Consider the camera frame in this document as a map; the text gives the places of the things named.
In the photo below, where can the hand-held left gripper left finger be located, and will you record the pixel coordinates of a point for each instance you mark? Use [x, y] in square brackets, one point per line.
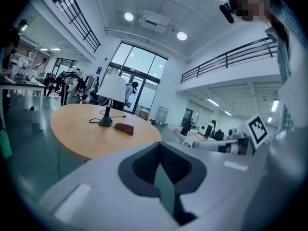
[96, 191]

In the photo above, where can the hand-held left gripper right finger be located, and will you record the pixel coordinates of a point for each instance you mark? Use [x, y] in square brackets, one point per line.
[216, 177]

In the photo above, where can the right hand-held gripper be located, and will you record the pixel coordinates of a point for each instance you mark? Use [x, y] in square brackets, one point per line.
[257, 129]

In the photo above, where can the dark red cloth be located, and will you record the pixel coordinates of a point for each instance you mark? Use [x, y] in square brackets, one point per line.
[124, 128]

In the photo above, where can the white work table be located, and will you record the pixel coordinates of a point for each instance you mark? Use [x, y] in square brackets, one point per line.
[195, 136]

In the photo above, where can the black balcony railing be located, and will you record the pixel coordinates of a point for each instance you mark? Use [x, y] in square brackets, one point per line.
[83, 14]
[226, 60]

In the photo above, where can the person's white undershirt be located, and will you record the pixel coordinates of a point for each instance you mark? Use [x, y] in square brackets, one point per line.
[296, 100]

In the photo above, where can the green plastic bag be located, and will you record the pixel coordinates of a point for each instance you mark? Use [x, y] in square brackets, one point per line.
[4, 143]

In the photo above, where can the clothes rack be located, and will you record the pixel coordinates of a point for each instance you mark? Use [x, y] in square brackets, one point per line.
[90, 83]

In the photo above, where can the tall glass entrance door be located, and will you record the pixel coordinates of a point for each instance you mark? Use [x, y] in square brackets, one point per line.
[142, 56]

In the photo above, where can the round ceiling light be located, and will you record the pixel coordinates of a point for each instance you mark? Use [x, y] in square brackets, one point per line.
[182, 35]
[128, 16]

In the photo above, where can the person's plaid shirt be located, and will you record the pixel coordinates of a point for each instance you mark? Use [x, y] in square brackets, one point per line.
[285, 64]

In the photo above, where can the white ceiling air conditioner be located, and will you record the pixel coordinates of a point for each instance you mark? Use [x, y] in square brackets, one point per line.
[154, 20]

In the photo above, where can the person's head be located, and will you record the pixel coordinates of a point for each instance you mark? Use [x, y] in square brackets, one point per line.
[252, 1]

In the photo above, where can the small blue wall sign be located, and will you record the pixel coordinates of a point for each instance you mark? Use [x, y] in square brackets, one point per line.
[98, 70]

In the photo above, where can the black top desk white frame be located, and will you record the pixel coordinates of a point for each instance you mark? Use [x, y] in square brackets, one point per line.
[21, 84]

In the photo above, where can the black head-worn camera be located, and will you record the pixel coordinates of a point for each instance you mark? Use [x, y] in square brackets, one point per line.
[227, 12]

